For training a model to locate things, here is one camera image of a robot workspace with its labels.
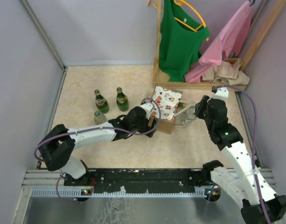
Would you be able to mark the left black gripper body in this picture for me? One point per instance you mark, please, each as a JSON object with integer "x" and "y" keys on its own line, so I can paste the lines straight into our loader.
{"x": 151, "y": 124}

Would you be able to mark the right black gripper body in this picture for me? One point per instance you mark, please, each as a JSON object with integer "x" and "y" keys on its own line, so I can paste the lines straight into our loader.
{"x": 201, "y": 108}

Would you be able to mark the clear glass bottle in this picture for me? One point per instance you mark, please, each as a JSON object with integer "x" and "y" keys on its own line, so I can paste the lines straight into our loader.
{"x": 99, "y": 118}
{"x": 185, "y": 116}

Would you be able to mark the green bottle yellow label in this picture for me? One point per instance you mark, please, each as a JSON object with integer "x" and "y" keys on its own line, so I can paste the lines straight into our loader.
{"x": 122, "y": 100}

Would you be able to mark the green bottle red label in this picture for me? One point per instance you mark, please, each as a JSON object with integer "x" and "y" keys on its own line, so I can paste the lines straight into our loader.
{"x": 101, "y": 102}

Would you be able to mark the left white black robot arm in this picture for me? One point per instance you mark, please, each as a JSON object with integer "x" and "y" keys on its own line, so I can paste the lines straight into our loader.
{"x": 57, "y": 146}

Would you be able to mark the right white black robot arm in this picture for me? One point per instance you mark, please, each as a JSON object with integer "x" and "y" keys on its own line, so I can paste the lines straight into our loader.
{"x": 258, "y": 201}

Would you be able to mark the dark green bottle in bag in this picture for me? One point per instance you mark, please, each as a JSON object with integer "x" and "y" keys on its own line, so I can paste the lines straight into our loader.
{"x": 181, "y": 105}

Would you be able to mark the beige crumpled cloth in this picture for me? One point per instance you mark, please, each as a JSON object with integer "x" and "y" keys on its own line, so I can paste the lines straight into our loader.
{"x": 226, "y": 73}

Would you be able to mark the wooden clothes rack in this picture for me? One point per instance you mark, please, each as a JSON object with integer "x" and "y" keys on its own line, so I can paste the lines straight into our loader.
{"x": 266, "y": 16}

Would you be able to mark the pink shirt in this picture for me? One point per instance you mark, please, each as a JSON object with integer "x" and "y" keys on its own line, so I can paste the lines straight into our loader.
{"x": 230, "y": 39}

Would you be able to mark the green tank top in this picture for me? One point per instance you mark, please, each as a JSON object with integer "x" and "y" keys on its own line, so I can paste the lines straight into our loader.
{"x": 181, "y": 39}

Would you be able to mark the yellow clothes hanger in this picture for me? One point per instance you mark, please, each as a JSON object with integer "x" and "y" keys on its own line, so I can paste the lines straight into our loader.
{"x": 192, "y": 16}

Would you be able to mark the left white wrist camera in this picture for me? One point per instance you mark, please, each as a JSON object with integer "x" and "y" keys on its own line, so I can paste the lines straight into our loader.
{"x": 148, "y": 105}

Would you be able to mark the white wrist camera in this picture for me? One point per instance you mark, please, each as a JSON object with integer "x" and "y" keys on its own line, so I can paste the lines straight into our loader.
{"x": 148, "y": 105}
{"x": 220, "y": 93}

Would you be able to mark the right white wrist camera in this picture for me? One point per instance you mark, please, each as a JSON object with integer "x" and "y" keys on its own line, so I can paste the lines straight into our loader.
{"x": 220, "y": 93}

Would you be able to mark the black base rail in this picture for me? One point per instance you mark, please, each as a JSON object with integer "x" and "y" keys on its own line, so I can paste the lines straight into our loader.
{"x": 110, "y": 180}

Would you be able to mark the aluminium frame rail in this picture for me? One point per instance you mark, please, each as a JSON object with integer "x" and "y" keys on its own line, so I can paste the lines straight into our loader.
{"x": 43, "y": 183}

